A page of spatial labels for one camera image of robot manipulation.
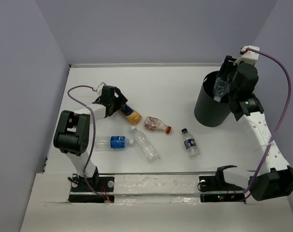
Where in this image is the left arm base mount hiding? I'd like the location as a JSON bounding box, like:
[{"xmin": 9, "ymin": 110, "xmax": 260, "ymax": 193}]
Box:
[{"xmin": 67, "ymin": 174, "xmax": 115, "ymax": 204}]

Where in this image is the blue label water bottle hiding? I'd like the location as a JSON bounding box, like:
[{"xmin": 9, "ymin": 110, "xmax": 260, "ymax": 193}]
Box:
[{"xmin": 95, "ymin": 136, "xmax": 134, "ymax": 151}]

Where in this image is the black cylindrical bin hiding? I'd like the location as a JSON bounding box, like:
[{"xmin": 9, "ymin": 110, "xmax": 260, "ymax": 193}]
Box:
[{"xmin": 194, "ymin": 71, "xmax": 231, "ymax": 127}]

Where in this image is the small pepsi bottle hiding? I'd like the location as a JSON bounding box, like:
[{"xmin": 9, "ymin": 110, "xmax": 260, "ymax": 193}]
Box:
[{"xmin": 181, "ymin": 128, "xmax": 200, "ymax": 159}]

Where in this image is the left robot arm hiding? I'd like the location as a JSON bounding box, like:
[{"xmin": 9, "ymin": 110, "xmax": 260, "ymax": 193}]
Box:
[{"xmin": 53, "ymin": 83, "xmax": 127, "ymax": 191}]

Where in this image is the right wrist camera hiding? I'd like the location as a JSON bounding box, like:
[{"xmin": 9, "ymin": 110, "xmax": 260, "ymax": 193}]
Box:
[{"xmin": 234, "ymin": 45, "xmax": 260, "ymax": 65}]

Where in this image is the crushed clear bottle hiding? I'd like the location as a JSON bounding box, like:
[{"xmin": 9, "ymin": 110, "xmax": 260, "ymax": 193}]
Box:
[{"xmin": 213, "ymin": 77, "xmax": 230, "ymax": 102}]

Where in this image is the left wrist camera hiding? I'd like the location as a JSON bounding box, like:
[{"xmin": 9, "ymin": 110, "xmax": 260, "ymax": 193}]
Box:
[{"xmin": 95, "ymin": 82, "xmax": 106, "ymax": 93}]

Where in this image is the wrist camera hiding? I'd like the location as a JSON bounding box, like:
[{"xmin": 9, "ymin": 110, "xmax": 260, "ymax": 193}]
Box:
[
  {"xmin": 95, "ymin": 82, "xmax": 106, "ymax": 93},
  {"xmin": 234, "ymin": 45, "xmax": 260, "ymax": 65}
]

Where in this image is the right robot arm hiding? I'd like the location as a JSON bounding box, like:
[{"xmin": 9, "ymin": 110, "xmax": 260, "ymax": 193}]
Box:
[{"xmin": 214, "ymin": 56, "xmax": 293, "ymax": 201}]

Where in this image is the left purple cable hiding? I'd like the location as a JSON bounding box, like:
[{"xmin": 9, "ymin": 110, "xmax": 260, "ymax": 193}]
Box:
[{"xmin": 68, "ymin": 86, "xmax": 111, "ymax": 203}]

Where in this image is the orange juice bottle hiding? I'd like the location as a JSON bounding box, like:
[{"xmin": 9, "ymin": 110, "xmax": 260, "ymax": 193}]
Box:
[{"xmin": 119, "ymin": 103, "xmax": 142, "ymax": 126}]

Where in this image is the clear unlabeled bottle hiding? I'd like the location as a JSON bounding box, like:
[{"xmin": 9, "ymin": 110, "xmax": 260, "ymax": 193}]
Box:
[{"xmin": 130, "ymin": 126, "xmax": 160, "ymax": 162}]

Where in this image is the red cap bottle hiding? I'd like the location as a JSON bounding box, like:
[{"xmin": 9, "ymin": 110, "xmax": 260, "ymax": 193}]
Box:
[{"xmin": 143, "ymin": 116, "xmax": 172, "ymax": 134}]

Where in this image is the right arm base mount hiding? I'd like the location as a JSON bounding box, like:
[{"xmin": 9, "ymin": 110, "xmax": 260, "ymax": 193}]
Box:
[{"xmin": 197, "ymin": 175, "xmax": 246, "ymax": 203}]

